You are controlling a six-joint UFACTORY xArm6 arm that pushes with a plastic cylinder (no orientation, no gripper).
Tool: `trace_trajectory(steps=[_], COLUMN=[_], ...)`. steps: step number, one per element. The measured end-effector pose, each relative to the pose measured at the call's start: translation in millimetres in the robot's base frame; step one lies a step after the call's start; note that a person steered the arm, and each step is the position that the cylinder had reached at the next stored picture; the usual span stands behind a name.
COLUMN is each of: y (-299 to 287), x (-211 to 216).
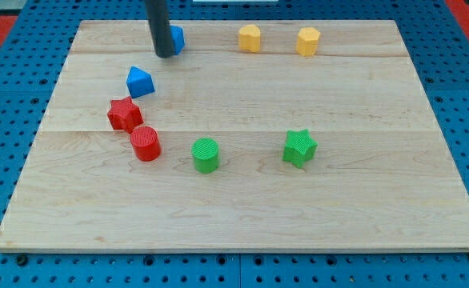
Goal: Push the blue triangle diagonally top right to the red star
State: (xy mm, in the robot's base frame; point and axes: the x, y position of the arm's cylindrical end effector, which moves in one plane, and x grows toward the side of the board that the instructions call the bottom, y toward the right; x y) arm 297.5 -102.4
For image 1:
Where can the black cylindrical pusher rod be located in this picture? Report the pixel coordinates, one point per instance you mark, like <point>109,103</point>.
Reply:
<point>159,23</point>

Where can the blue triangle block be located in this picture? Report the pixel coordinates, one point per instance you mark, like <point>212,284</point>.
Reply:
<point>139,82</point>

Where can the red star block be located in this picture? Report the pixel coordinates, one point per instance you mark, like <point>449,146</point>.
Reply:
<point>124,115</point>

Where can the green star block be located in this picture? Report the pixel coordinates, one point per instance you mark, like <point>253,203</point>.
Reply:
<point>299,147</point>

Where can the blue cube block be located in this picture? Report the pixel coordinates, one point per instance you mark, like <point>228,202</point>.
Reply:
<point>177,34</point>

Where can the yellow heart block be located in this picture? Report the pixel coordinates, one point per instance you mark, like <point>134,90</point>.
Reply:
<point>249,38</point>

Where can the red cylinder block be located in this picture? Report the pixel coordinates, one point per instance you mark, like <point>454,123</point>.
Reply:
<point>145,142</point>

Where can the green cylinder block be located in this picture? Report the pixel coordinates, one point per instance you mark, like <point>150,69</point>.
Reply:
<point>205,154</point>

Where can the yellow hexagon block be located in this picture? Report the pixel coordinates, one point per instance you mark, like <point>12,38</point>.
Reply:
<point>307,41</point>

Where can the wooden board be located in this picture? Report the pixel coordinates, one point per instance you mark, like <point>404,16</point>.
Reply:
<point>382,179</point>

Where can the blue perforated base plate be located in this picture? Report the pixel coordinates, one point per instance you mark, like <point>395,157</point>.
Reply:
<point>31,59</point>

